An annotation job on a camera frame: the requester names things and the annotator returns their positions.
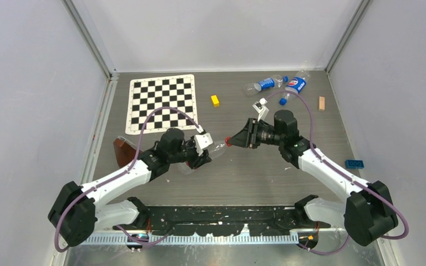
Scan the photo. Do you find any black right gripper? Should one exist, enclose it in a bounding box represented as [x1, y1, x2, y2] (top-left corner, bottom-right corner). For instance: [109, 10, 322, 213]
[227, 119, 284, 150]

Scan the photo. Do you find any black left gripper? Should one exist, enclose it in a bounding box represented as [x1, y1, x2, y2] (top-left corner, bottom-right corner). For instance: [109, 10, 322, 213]
[169, 136, 212, 170]

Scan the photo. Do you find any clear bottle red label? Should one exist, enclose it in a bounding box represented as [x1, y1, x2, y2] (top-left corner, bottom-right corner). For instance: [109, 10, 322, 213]
[178, 140, 227, 175]

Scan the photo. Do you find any red bottle cap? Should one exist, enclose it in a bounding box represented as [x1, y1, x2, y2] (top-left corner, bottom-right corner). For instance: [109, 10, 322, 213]
[225, 137, 232, 147]

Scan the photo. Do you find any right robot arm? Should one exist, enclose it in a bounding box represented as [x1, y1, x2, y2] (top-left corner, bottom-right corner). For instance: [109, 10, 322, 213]
[226, 110, 399, 246]

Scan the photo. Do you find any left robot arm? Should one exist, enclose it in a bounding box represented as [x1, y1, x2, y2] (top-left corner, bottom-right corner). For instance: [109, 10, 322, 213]
[48, 128, 214, 252]

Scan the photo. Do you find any clear bottle blue label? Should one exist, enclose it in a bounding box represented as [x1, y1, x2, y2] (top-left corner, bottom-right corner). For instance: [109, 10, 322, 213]
[244, 75, 289, 96]

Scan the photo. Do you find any pepsi bottle blue cap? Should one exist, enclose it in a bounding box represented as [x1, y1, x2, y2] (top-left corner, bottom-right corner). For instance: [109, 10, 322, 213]
[279, 69, 311, 105]

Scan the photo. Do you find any yellow wooden block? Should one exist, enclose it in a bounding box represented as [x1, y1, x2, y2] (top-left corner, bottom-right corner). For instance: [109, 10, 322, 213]
[210, 95, 220, 107]

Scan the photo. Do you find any brown wooden metronome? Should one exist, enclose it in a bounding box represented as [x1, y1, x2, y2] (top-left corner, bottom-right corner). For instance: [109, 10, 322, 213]
[113, 136, 138, 168]

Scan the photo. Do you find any black white chessboard mat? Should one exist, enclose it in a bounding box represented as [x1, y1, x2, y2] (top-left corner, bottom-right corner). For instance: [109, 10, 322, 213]
[125, 74, 198, 135]

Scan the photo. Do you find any tan wooden block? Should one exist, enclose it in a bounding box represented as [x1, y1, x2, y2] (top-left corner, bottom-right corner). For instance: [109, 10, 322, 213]
[318, 96, 326, 111]

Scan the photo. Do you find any blue lego brick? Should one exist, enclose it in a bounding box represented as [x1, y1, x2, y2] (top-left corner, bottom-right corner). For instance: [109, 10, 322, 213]
[344, 160, 364, 169]

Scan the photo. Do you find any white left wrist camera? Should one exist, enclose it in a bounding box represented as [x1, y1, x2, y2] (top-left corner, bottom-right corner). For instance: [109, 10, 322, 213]
[194, 133, 214, 156]

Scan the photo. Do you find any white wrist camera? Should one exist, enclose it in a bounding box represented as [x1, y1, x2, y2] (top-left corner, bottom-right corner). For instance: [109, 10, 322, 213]
[252, 98, 269, 122]
[194, 133, 214, 156]

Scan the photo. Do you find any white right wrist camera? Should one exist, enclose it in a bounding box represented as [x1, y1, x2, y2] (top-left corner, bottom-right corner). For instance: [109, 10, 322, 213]
[252, 98, 269, 122]

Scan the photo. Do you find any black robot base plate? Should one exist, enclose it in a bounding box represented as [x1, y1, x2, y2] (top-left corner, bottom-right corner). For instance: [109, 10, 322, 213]
[122, 206, 330, 237]

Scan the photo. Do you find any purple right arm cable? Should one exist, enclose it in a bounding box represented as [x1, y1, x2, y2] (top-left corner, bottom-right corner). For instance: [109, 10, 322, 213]
[264, 90, 410, 256]

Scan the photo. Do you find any slotted aluminium rail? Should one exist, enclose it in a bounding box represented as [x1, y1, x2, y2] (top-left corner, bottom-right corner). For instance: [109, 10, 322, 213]
[69, 229, 341, 246]

